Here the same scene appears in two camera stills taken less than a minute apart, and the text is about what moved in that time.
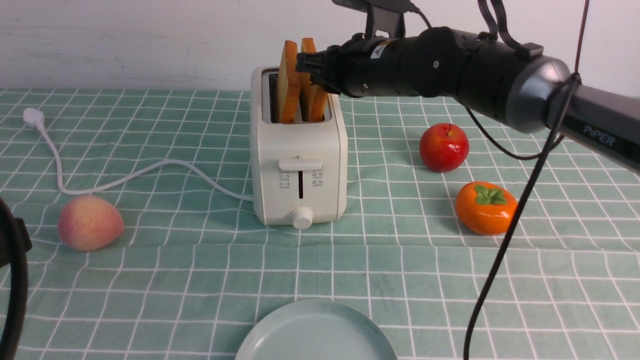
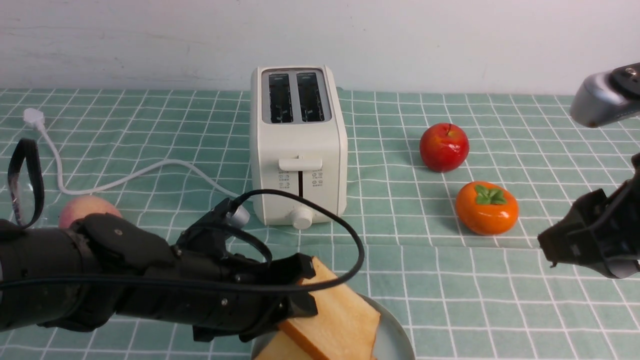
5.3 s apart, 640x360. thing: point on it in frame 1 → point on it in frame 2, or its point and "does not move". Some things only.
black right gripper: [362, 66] → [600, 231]
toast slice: [289, 84] → [346, 325]
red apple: [444, 147] does not move
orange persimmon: [485, 208] does not move
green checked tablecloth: [193, 267] does not move
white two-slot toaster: [299, 169] does not move
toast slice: [314, 99] → [280, 347]
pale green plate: [320, 330] → [393, 340]
